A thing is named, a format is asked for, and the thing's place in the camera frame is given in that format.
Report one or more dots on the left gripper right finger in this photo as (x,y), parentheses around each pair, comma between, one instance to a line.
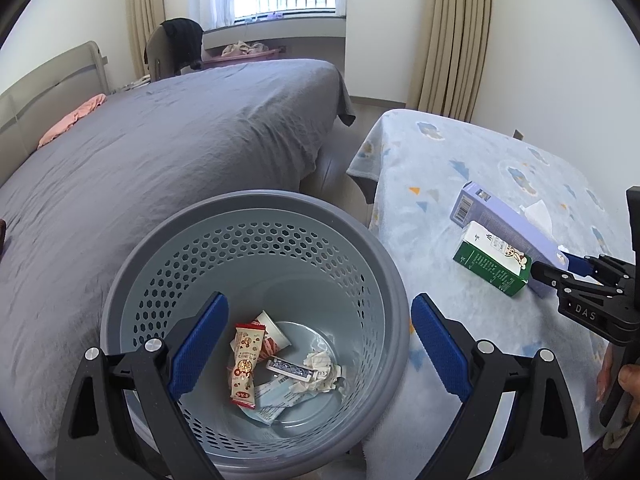
(541,439)

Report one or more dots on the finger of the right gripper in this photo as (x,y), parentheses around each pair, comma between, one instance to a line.
(583,266)
(558,278)

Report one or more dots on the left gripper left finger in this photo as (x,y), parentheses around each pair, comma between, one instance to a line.
(97,438)

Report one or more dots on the lavender rectangular box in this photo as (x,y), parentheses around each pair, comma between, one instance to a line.
(476,203)

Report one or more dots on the green white medicine box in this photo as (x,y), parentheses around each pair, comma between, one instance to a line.
(492,259)

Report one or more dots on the white carton with red hearts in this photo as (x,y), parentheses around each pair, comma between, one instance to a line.
(274,339)

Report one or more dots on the grey perforated trash basket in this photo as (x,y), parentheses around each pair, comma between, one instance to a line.
(299,324)

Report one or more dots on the person's right hand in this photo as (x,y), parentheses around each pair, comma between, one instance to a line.
(628,378)

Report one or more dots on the knotted white tissue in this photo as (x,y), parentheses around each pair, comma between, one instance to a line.
(537,215)

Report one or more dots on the red white snack wrapper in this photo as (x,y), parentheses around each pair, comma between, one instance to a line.
(246,347)

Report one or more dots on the light blue paper packet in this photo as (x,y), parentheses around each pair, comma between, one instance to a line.
(273,398)

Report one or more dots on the light blue patterned blanket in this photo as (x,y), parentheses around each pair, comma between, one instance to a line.
(524,305)

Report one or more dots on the small blue silver packet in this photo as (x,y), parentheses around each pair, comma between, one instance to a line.
(291,370)

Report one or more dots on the crumpled white paper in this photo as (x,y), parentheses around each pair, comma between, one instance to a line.
(325,372)

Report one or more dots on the right beige curtain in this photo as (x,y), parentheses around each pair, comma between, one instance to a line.
(450,57)

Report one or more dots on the beige curtain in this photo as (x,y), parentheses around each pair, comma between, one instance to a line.
(450,57)
(143,17)

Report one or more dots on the pink cloth on bed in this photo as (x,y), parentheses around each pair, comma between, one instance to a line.
(71,119)

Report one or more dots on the grey bed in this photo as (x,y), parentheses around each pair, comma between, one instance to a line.
(77,207)

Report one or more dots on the beige headboard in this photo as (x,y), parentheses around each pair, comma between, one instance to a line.
(45,95)

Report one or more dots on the pink clothes on sill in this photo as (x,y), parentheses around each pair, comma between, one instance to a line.
(256,49)

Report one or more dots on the chair with black garment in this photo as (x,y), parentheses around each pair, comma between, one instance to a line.
(175,44)

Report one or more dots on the left beige curtain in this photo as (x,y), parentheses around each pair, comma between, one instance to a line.
(143,17)

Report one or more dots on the wall socket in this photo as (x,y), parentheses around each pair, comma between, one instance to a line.
(518,135)

